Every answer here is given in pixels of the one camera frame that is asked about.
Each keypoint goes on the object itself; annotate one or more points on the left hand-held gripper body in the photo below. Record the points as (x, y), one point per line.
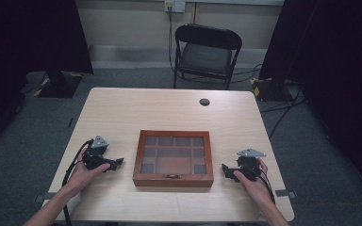
(95, 150)

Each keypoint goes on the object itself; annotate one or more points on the person's right hand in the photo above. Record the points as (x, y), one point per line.
(256, 185)

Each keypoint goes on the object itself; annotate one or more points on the black yellow-striped stand base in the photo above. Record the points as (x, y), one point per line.
(268, 88)

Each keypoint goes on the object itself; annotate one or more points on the person's left hand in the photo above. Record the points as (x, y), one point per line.
(82, 174)

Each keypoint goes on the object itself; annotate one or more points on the white wall socket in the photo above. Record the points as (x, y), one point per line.
(175, 6)

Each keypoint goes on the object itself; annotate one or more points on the wooden glass-lid box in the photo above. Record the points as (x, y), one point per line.
(173, 158)

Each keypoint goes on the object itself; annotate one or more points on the grey tape strip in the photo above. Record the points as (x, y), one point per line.
(285, 193)
(42, 197)

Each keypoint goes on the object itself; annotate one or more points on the black curtain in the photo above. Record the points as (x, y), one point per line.
(330, 72)
(22, 56)

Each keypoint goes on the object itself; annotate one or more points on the black folding chair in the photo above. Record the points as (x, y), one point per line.
(206, 56)

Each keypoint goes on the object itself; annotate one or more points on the black table grommet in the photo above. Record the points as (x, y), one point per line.
(204, 102)

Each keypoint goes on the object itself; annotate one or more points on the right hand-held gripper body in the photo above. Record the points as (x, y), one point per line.
(248, 163)

